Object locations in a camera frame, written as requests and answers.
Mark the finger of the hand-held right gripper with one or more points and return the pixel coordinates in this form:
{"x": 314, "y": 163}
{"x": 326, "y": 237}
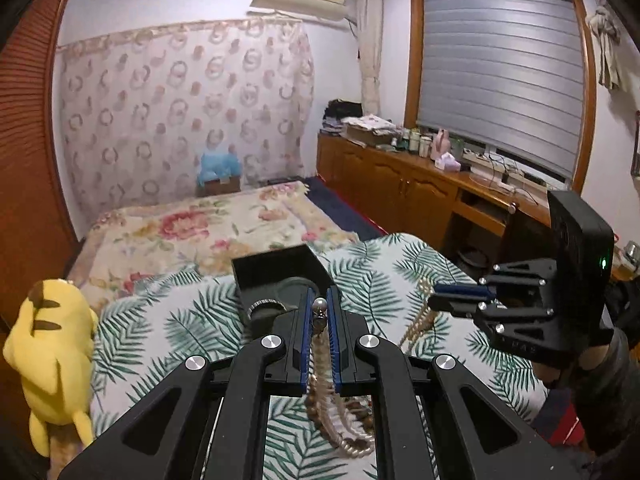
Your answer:
{"x": 462, "y": 290}
{"x": 452, "y": 306}

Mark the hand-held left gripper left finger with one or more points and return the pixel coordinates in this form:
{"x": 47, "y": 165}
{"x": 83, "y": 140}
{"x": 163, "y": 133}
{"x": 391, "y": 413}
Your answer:
{"x": 302, "y": 325}

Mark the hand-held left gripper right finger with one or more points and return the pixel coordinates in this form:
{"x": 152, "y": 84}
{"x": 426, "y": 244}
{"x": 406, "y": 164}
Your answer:
{"x": 334, "y": 325}

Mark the black jewelry box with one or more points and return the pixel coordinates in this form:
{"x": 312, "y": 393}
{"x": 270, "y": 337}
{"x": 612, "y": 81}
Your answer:
{"x": 272, "y": 272}

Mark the person's right forearm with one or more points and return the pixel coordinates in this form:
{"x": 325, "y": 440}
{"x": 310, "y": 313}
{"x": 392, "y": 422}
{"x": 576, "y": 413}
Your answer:
{"x": 607, "y": 390}

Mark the navy blue mat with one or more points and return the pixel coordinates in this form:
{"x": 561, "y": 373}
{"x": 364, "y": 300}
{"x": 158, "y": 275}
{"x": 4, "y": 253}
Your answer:
{"x": 345, "y": 210}

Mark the wooden cabinet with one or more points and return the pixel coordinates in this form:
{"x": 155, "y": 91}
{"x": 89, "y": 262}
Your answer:
{"x": 400, "y": 185}

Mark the pink tissue box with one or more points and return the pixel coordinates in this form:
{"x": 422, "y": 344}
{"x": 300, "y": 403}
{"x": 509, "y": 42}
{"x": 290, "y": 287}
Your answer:
{"x": 447, "y": 162}

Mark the white power strip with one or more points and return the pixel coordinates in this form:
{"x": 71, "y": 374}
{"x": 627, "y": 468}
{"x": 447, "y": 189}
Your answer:
{"x": 480, "y": 158}

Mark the leaf print bedsheet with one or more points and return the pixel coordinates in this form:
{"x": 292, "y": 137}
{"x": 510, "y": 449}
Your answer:
{"x": 165, "y": 325}

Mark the floral blanket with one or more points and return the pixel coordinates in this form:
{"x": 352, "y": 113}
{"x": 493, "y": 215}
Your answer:
{"x": 200, "y": 230}

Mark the pink bottle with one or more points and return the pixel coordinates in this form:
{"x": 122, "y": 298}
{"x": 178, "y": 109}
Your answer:
{"x": 440, "y": 144}

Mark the brown cardboard box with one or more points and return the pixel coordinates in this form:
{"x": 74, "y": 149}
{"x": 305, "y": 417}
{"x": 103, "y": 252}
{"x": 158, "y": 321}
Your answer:
{"x": 220, "y": 186}

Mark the blue plush toy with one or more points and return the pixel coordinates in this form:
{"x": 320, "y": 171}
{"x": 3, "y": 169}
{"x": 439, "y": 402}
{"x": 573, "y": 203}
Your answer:
{"x": 220, "y": 164}

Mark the cardboard box with cloth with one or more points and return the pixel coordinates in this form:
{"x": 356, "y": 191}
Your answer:
{"x": 369, "y": 129}

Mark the stack of dark clothes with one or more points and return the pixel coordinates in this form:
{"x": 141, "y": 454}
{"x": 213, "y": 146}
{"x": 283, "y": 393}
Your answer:
{"x": 341, "y": 115}

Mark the grey window blind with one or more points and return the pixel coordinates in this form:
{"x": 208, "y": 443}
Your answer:
{"x": 500, "y": 70}

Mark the hanging beige cloth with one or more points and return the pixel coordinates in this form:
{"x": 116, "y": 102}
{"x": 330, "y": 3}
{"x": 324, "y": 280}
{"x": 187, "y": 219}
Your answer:
{"x": 606, "y": 40}

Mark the yellow plush toy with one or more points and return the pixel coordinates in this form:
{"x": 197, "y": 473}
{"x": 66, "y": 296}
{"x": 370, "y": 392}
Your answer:
{"x": 52, "y": 355}

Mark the cream corner curtain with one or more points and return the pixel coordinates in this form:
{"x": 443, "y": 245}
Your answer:
{"x": 369, "y": 45}

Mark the wooden wardrobe door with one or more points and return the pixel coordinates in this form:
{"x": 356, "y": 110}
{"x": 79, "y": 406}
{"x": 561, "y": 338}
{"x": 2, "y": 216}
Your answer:
{"x": 27, "y": 160}

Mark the wooden window frame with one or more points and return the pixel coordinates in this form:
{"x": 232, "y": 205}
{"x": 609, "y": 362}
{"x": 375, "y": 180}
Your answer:
{"x": 412, "y": 60}

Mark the patterned wall curtain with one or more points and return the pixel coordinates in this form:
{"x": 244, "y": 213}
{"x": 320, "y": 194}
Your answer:
{"x": 175, "y": 110}

